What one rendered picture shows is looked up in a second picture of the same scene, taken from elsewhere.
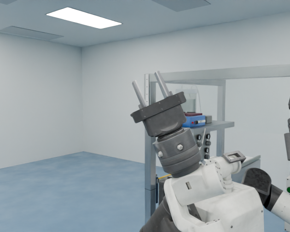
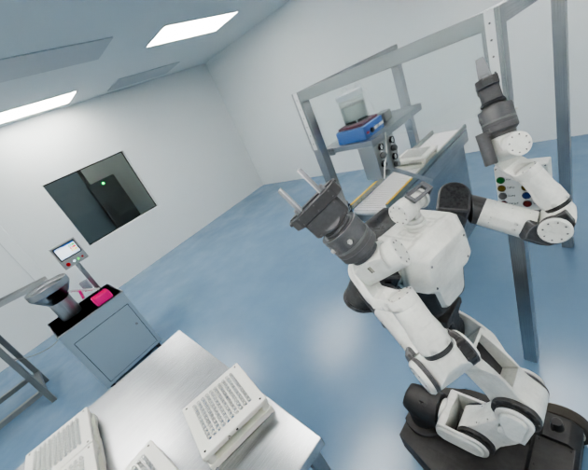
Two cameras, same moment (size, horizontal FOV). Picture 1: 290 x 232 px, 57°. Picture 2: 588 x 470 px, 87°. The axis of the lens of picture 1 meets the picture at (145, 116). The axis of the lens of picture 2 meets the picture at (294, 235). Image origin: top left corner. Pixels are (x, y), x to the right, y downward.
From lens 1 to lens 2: 21 cm
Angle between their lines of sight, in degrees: 23
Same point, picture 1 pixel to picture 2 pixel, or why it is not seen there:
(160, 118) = (320, 219)
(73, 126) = (241, 163)
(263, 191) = (463, 209)
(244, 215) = (443, 249)
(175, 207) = (364, 291)
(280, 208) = (485, 220)
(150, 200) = not seen: hidden behind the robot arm
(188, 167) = (364, 255)
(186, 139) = (354, 231)
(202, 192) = (385, 272)
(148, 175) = not seen: hidden behind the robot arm
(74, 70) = (212, 97)
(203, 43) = not seen: outside the picture
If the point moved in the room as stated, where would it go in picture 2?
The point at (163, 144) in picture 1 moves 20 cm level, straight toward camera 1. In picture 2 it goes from (332, 243) to (334, 314)
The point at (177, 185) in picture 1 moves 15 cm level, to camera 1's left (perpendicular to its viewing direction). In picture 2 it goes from (360, 272) to (293, 294)
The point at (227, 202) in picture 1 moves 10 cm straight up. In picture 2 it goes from (422, 243) to (413, 214)
